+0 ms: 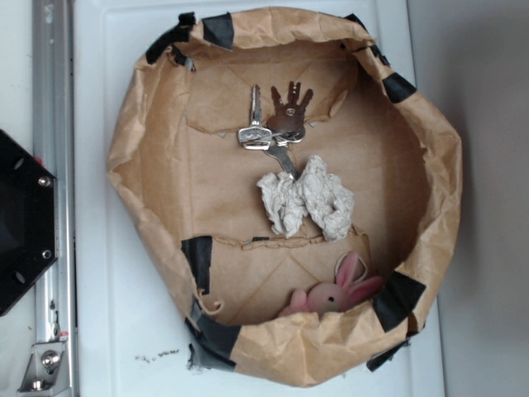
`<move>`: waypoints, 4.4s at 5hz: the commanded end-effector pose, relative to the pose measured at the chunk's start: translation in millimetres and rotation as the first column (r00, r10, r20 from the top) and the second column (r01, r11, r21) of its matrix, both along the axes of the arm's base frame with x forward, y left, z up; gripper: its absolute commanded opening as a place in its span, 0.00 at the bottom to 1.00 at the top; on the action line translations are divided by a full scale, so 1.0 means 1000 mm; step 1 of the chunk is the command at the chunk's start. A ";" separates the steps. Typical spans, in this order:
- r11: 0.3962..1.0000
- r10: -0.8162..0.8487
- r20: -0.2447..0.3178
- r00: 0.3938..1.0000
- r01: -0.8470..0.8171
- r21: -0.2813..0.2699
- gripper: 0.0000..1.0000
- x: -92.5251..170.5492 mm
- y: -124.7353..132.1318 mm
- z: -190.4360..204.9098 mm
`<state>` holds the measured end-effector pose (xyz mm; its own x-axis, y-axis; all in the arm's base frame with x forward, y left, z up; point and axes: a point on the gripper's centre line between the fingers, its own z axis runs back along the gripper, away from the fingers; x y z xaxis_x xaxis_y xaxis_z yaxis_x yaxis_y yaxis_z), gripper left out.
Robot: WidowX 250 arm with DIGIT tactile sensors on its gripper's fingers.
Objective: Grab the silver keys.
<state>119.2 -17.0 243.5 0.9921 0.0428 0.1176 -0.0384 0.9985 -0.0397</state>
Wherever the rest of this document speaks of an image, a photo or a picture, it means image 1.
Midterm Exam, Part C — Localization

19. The silver key bunch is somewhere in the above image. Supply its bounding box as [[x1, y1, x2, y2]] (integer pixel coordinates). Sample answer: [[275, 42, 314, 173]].
[[237, 82, 313, 179]]

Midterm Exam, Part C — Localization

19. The crumpled white paper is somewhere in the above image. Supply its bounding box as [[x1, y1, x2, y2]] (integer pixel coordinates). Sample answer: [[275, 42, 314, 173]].
[[257, 155, 355, 242]]

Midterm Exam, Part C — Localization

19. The brown paper bag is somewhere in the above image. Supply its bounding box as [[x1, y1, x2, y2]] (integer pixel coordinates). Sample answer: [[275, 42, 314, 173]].
[[107, 7, 462, 386]]

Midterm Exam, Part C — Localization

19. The pink toy bunny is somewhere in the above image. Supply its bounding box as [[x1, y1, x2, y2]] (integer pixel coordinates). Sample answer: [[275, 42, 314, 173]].
[[278, 251, 384, 317]]

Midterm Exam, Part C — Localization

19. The white tray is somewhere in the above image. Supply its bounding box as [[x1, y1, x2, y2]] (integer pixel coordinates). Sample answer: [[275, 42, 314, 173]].
[[74, 1, 445, 396]]

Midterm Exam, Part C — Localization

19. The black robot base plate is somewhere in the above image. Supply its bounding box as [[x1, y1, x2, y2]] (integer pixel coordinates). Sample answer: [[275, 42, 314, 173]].
[[1, 132, 57, 315]]

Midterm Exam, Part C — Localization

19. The aluminium rail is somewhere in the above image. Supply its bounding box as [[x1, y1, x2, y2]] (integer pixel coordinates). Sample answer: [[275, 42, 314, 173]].
[[21, 1, 79, 396]]

